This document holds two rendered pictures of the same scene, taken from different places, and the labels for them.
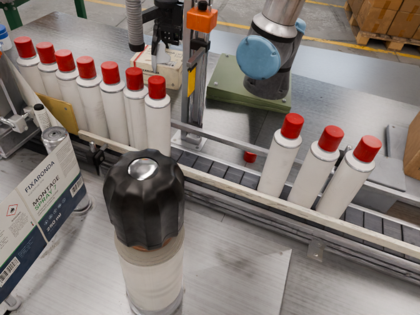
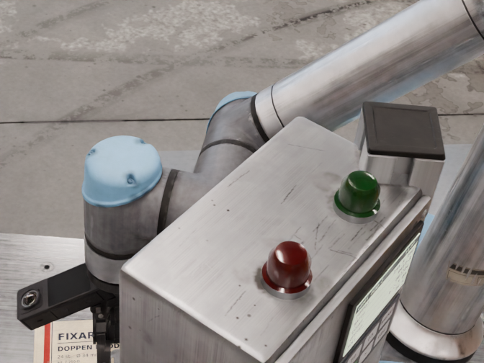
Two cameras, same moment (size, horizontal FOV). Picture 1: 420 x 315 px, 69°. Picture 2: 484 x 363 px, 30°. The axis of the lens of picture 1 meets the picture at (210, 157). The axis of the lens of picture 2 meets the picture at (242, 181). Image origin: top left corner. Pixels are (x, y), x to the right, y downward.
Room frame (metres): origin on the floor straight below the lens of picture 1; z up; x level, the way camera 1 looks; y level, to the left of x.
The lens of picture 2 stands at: (0.27, 0.28, 1.83)
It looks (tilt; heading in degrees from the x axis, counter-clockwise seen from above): 43 degrees down; 341
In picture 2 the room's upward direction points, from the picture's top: 7 degrees clockwise
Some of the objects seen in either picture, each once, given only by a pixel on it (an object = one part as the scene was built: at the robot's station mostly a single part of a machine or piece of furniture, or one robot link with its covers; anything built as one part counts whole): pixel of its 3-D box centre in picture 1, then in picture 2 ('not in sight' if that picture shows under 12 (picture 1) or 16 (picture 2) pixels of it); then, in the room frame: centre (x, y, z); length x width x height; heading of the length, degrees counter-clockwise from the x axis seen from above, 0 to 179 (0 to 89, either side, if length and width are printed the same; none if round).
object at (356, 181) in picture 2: not in sight; (359, 192); (0.60, 0.10, 1.49); 0.03 x 0.03 x 0.02
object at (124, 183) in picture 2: not in sight; (124, 196); (0.92, 0.18, 1.18); 0.09 x 0.08 x 0.11; 66
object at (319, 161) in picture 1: (314, 171); not in sight; (0.41, -0.20, 0.98); 0.05 x 0.05 x 0.20
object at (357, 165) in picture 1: (346, 181); not in sight; (0.39, -0.26, 0.98); 0.05 x 0.05 x 0.20
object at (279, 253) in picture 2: not in sight; (288, 265); (0.55, 0.15, 1.49); 0.03 x 0.03 x 0.02
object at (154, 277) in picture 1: (151, 245); not in sight; (0.19, 0.06, 1.03); 0.09 x 0.09 x 0.30
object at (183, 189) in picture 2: not in sight; (222, 205); (0.90, 0.08, 1.18); 0.11 x 0.11 x 0.08; 66
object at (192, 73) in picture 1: (191, 79); not in sight; (0.49, 0.05, 1.09); 0.03 x 0.01 x 0.06; 164
